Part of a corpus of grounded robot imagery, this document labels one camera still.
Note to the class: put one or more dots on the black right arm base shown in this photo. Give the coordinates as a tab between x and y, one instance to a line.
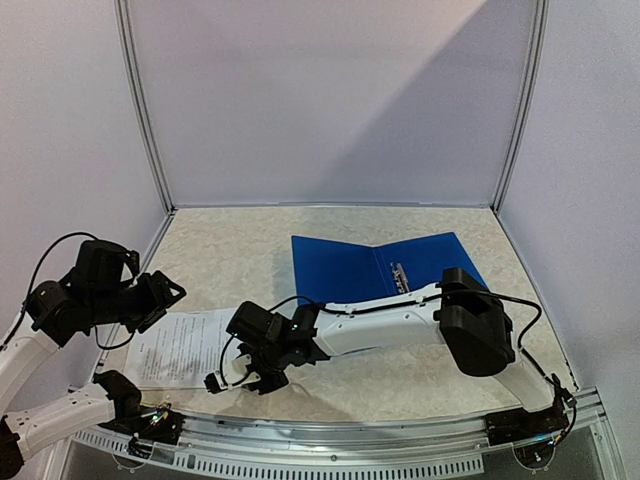
515	425

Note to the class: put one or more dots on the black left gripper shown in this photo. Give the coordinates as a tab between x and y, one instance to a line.
157	295

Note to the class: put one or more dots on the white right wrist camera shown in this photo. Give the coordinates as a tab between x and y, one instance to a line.
233	374

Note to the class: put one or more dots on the aluminium corner post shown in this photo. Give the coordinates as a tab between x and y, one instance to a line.
123	16
523	105

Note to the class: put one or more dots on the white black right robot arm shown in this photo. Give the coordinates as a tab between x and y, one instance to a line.
457	311

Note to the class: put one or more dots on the right aluminium corner post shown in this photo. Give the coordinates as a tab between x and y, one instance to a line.
523	105

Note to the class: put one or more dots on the left aluminium corner post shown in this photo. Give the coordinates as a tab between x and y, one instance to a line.
123	16

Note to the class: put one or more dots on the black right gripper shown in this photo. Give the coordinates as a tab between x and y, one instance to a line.
267	367

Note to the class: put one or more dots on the printed white paper sheet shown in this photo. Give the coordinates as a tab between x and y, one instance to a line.
180	350

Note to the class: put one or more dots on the aluminium front rail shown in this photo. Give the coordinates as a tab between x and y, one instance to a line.
219	447

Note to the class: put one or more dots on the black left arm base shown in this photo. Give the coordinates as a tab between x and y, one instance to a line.
157	424

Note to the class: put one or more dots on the silver metal folder clip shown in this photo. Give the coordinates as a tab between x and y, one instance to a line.
400	278

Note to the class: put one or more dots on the blue plastic clip folder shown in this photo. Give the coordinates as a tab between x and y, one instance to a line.
328	271

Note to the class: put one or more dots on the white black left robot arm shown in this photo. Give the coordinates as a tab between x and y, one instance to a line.
47	320

